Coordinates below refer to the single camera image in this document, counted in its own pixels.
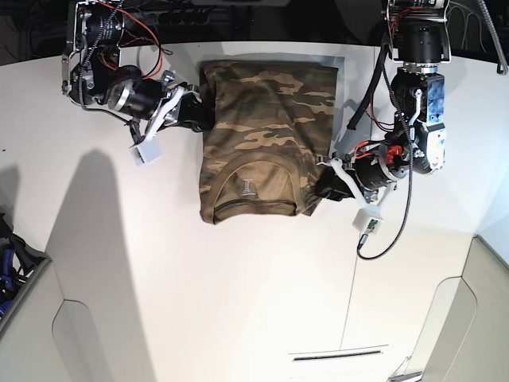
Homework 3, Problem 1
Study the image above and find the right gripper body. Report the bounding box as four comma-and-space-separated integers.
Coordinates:
105, 70, 184, 144

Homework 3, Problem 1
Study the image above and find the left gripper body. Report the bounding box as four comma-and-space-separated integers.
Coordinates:
323, 142, 398, 205

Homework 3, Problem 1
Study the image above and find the camouflage T-shirt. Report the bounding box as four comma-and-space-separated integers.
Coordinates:
199, 60, 338, 224

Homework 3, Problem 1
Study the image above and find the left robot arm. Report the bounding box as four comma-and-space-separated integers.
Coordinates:
314, 1, 451, 207

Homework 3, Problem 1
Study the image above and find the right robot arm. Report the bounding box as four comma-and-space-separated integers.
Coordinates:
62, 1, 215, 144

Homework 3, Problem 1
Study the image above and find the black power strip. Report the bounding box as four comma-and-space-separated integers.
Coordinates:
134, 10, 210, 25

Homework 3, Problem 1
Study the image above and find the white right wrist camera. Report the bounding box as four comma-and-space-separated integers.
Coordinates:
130, 140, 161, 166

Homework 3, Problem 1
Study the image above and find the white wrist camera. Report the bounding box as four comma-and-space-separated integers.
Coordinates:
130, 140, 161, 166
352, 209, 383, 235

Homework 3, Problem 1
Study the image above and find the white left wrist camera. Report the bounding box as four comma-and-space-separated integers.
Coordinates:
352, 209, 383, 235

